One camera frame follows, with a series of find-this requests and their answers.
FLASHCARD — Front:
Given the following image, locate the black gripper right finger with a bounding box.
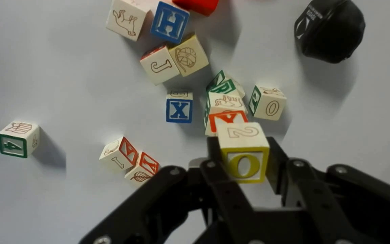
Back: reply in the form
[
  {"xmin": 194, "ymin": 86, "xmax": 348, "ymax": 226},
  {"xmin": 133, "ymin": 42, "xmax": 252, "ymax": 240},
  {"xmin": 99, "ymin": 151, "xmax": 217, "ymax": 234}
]
[{"xmin": 266, "ymin": 135, "xmax": 390, "ymax": 244}]

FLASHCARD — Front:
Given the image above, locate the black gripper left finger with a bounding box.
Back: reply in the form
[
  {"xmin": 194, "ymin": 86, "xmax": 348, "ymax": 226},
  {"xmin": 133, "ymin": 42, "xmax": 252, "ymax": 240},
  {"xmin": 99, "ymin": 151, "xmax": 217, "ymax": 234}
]
[{"xmin": 79, "ymin": 134, "xmax": 260, "ymax": 244}]

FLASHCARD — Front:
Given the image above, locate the yellow letter O wooden block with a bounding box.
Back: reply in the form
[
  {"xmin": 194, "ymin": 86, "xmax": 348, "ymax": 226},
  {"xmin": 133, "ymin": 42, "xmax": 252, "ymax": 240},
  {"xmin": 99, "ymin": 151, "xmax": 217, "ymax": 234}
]
[{"xmin": 216, "ymin": 120, "xmax": 273, "ymax": 185}]

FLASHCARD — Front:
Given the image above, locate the red letter M wooden block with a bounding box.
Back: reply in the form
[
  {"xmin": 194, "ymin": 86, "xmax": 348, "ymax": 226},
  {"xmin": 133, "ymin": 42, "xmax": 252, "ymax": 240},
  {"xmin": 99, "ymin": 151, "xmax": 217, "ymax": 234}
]
[{"xmin": 205, "ymin": 108, "xmax": 251, "ymax": 138}]

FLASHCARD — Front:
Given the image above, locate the red framed wooden alphabet block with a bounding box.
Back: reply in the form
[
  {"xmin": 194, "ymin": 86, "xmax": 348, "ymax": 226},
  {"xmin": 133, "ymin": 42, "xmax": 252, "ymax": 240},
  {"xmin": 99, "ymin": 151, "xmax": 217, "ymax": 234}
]
[
  {"xmin": 98, "ymin": 135, "xmax": 141, "ymax": 174},
  {"xmin": 124, "ymin": 150, "xmax": 163, "ymax": 185}
]

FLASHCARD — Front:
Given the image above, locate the blue letter X wooden block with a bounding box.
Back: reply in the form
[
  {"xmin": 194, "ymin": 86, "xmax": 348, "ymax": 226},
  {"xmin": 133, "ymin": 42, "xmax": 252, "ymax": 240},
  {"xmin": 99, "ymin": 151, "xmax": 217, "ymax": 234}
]
[{"xmin": 166, "ymin": 90, "xmax": 195, "ymax": 124}]

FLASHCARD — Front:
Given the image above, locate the green letter O wooden block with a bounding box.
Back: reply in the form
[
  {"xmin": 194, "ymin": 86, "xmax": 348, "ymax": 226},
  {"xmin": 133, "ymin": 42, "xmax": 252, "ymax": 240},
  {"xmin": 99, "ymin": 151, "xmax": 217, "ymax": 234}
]
[{"xmin": 247, "ymin": 84, "xmax": 289, "ymax": 122}]

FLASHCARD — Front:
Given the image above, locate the red letter J wooden block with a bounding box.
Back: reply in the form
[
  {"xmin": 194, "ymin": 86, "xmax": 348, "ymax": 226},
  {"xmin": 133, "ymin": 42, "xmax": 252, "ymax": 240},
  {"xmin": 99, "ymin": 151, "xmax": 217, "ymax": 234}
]
[{"xmin": 138, "ymin": 44, "xmax": 182, "ymax": 85}]

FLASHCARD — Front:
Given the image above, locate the turtle picture wooden block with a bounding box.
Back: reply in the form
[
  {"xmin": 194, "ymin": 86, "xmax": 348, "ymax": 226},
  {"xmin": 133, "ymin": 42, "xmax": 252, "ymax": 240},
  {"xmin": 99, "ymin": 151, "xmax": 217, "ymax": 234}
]
[{"xmin": 167, "ymin": 33, "xmax": 212, "ymax": 78}]

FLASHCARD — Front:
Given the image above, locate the green framed wooden alphabet block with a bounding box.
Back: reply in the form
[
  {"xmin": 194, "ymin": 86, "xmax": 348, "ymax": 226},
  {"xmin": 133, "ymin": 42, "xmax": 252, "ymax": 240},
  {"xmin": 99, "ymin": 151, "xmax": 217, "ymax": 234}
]
[{"xmin": 0, "ymin": 119, "xmax": 42, "ymax": 160}]

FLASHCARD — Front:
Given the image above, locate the black faceted object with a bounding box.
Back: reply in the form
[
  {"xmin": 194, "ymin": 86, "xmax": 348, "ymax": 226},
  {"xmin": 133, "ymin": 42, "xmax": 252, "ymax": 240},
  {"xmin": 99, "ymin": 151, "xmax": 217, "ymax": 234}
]
[{"xmin": 293, "ymin": 0, "xmax": 367, "ymax": 65}]

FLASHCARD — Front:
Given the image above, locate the blue letter H wooden block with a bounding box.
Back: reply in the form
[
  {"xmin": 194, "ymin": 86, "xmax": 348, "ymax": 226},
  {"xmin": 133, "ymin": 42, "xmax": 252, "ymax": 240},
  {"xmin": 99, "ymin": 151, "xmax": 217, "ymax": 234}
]
[{"xmin": 149, "ymin": 0, "xmax": 191, "ymax": 46}]

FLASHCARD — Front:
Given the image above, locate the elephant picture wooden block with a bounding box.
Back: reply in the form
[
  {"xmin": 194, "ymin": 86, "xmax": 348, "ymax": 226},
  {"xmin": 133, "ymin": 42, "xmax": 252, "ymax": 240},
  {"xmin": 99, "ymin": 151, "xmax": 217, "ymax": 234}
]
[{"xmin": 105, "ymin": 0, "xmax": 152, "ymax": 43}]

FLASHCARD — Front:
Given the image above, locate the red faceted plastic object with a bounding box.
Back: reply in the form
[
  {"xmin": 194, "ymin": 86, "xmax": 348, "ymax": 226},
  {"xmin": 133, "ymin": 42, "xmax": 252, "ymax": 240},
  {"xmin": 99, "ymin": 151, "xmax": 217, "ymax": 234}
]
[{"xmin": 172, "ymin": 0, "xmax": 221, "ymax": 17}]

